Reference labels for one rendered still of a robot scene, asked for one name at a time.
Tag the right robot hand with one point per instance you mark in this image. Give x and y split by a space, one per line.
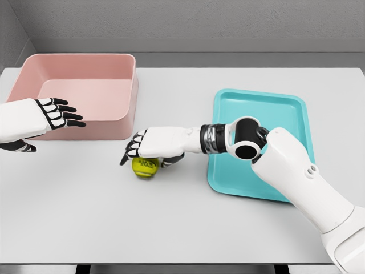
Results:
159 141

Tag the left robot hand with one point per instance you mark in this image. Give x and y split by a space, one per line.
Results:
22 118

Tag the yellow-green tennis ball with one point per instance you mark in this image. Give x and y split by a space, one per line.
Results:
145 167

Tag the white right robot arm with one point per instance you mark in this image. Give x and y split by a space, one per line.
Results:
279 177

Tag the pink rectangular basket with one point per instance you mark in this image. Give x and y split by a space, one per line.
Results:
85 94

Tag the blue rectangular tray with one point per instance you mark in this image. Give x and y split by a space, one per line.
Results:
265 114

